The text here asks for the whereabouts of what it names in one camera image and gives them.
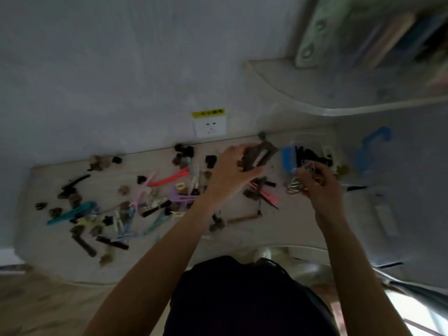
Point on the white wall socket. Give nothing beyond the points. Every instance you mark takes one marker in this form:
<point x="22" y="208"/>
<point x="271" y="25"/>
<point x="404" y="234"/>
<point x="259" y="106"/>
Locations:
<point x="210" y="126"/>

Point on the white wall shelf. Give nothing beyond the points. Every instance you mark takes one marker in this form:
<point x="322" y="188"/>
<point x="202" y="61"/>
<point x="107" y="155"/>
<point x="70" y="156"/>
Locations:
<point x="332" y="94"/>

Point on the person's right forearm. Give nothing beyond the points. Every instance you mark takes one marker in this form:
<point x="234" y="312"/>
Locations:
<point x="357" y="276"/>

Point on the brown rectangular hair clip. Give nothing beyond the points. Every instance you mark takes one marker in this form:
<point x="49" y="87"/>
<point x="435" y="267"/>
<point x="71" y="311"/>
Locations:
<point x="264" y="153"/>

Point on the person's right hand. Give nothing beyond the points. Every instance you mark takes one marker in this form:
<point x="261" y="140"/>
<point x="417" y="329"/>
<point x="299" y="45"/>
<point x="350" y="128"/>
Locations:
<point x="327" y="199"/>

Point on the person's left forearm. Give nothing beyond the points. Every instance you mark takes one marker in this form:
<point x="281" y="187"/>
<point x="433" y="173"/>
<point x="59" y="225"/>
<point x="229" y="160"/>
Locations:
<point x="154" y="265"/>

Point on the person's left hand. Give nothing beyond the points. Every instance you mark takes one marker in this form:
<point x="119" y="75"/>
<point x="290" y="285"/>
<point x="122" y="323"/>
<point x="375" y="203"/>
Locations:
<point x="224" y="178"/>

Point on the blue plastic hook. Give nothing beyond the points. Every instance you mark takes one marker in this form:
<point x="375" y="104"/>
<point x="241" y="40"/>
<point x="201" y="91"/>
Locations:
<point x="371" y="150"/>

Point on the bunch of silver metal rings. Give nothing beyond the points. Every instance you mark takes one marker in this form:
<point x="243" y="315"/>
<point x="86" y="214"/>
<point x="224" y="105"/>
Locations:
<point x="297" y="183"/>

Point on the person's left thumb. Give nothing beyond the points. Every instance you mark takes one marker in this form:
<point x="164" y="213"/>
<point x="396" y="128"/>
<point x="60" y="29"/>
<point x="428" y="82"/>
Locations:
<point x="254" y="173"/>

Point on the person's right fingers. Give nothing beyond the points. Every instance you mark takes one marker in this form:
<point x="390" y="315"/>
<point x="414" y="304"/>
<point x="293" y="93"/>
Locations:
<point x="311" y="183"/>

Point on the row of books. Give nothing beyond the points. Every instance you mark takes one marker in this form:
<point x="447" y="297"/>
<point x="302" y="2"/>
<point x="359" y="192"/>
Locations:
<point x="399" y="38"/>

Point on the yellow black warning label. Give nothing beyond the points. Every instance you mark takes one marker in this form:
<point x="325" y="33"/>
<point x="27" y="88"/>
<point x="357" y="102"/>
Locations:
<point x="208" y="113"/>

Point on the scattered pile of hair clips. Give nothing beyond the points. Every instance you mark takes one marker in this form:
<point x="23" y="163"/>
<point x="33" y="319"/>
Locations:
<point x="119" y="206"/>

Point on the clear box with blue lid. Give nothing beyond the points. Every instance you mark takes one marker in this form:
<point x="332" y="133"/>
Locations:
<point x="290" y="159"/>

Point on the green patterned book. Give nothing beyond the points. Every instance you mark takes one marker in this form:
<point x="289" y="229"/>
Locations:
<point x="320" y="34"/>

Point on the person's black clothing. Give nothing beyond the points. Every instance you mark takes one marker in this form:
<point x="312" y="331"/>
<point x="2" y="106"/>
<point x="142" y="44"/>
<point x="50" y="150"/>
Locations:
<point x="245" y="300"/>

